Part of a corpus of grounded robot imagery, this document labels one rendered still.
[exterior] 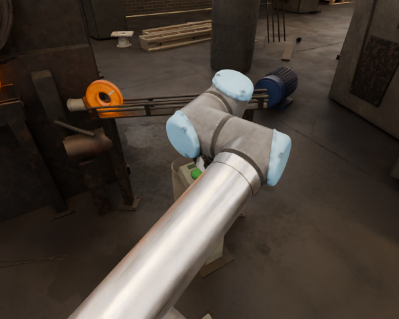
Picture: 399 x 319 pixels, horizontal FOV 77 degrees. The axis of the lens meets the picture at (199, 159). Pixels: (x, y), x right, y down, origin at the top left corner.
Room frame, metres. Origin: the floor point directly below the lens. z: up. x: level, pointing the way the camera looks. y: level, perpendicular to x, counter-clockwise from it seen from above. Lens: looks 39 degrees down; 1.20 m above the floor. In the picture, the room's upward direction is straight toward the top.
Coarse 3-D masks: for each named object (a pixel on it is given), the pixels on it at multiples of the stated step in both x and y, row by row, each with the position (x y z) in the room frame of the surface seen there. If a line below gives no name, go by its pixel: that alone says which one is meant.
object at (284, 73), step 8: (272, 72) 2.43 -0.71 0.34; (280, 72) 2.42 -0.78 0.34; (288, 72) 2.50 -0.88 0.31; (264, 80) 2.31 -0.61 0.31; (272, 80) 2.27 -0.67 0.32; (280, 80) 2.31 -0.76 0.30; (288, 80) 2.35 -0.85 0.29; (296, 80) 2.49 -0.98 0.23; (256, 88) 2.34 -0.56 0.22; (264, 88) 2.29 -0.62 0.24; (272, 88) 2.24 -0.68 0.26; (280, 88) 2.22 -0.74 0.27; (288, 88) 2.30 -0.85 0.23; (272, 96) 2.23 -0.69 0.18; (280, 96) 2.21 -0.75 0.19; (272, 104) 2.24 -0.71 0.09; (280, 104) 2.35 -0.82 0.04; (288, 104) 2.38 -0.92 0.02
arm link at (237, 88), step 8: (224, 72) 0.54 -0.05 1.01; (232, 72) 0.55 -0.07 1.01; (216, 80) 0.51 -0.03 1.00; (224, 80) 0.51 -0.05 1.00; (232, 80) 0.52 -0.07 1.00; (240, 80) 0.52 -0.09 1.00; (248, 80) 0.53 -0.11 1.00; (216, 88) 0.50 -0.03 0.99; (224, 88) 0.49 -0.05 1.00; (232, 88) 0.49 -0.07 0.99; (240, 88) 0.50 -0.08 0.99; (248, 88) 0.50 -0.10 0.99; (224, 96) 0.48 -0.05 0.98; (232, 96) 0.48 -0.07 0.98; (240, 96) 0.48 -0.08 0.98; (248, 96) 0.49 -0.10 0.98; (232, 104) 0.48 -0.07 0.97; (240, 104) 0.49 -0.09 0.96; (232, 112) 0.47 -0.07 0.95; (240, 112) 0.50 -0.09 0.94
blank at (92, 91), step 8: (96, 80) 1.08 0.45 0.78; (104, 80) 1.08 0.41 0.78; (88, 88) 1.06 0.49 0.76; (96, 88) 1.05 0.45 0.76; (104, 88) 1.05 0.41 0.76; (112, 88) 1.05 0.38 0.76; (88, 96) 1.06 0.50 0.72; (96, 96) 1.06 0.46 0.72; (112, 96) 1.05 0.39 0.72; (120, 96) 1.06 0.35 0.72; (96, 104) 1.06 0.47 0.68; (104, 104) 1.06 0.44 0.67; (112, 104) 1.05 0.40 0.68; (112, 112) 1.05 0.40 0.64
